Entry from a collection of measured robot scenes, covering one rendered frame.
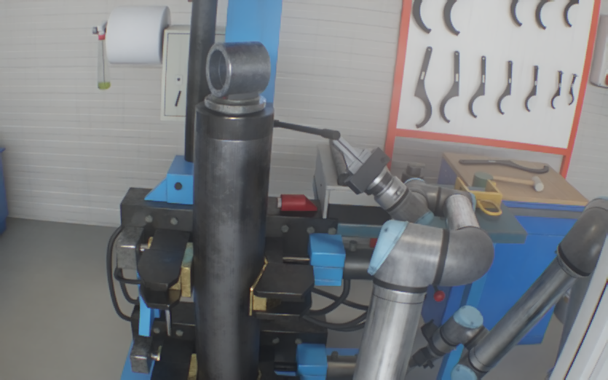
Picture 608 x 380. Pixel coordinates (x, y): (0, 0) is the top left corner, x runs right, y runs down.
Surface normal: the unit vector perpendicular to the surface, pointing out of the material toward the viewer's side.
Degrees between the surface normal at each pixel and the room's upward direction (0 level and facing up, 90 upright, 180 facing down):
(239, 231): 90
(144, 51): 116
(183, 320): 0
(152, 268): 0
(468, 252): 49
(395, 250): 64
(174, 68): 90
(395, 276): 71
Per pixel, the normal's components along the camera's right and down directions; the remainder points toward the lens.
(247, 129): 0.40, 0.40
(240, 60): 0.55, -0.05
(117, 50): 0.00, 0.77
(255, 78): 0.52, 0.59
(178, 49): 0.05, 0.40
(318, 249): 0.09, -0.91
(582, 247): -0.45, -0.16
